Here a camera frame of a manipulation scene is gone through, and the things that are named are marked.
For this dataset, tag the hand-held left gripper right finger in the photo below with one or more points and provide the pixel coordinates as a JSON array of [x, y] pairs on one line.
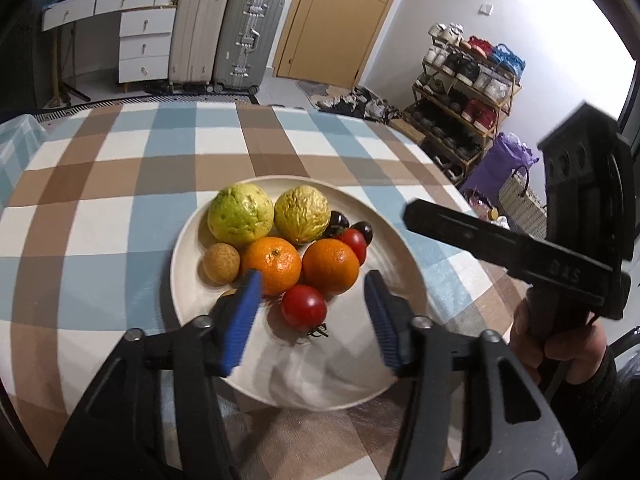
[[382, 320]]

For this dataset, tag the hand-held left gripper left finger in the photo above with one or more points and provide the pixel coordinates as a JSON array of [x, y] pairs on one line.
[[245, 320]]

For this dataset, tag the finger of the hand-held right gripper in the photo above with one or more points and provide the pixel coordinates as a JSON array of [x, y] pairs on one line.
[[475, 237]]

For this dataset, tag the red tomato with stem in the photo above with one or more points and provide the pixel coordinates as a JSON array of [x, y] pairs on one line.
[[303, 306]]

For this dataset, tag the orange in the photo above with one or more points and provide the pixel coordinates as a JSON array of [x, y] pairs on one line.
[[272, 262], [330, 266]]

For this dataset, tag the cream round plate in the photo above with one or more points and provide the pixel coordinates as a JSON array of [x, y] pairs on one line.
[[300, 385]]

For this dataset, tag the dark plum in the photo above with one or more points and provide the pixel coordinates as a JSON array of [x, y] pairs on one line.
[[339, 221], [365, 232]]

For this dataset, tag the person's right forearm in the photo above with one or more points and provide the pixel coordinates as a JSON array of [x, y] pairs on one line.
[[595, 405]]

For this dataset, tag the person's right hand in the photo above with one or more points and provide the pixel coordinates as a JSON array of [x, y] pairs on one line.
[[570, 360]]

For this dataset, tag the small yellow-lidded jar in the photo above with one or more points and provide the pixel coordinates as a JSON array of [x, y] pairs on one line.
[[492, 213]]

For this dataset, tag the woven basket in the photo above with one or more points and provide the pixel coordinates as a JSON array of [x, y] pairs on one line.
[[520, 205]]

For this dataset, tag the purple bag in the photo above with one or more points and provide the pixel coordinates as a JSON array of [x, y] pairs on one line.
[[505, 162]]

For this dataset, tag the green-yellow guava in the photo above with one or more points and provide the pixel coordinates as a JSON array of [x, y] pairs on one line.
[[240, 213]]

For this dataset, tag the wrinkled yellow guava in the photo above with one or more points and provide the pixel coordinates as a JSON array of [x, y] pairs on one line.
[[301, 214]]

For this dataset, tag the wooden shoe rack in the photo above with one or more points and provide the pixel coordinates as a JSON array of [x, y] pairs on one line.
[[505, 105]]

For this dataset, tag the checked tablecloth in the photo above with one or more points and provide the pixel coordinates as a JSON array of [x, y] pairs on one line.
[[100, 240]]

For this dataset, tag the group of assorted shoes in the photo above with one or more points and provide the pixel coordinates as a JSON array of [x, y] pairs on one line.
[[465, 70]]

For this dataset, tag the pile of dark shoes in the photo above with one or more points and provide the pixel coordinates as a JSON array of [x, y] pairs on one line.
[[357, 102]]

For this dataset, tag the grey door mat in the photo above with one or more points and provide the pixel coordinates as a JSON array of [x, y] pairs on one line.
[[312, 89]]

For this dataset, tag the wooden door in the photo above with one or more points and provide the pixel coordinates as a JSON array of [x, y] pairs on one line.
[[340, 25]]

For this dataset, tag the silver suitcase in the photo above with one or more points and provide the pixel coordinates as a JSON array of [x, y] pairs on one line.
[[247, 40]]

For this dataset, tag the beige suitcase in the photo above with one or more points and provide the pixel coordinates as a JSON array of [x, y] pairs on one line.
[[197, 35]]

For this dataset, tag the white drawer cabinet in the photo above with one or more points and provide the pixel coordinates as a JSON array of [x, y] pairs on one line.
[[142, 45]]

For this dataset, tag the white wall switch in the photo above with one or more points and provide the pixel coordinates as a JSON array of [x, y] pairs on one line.
[[485, 8]]

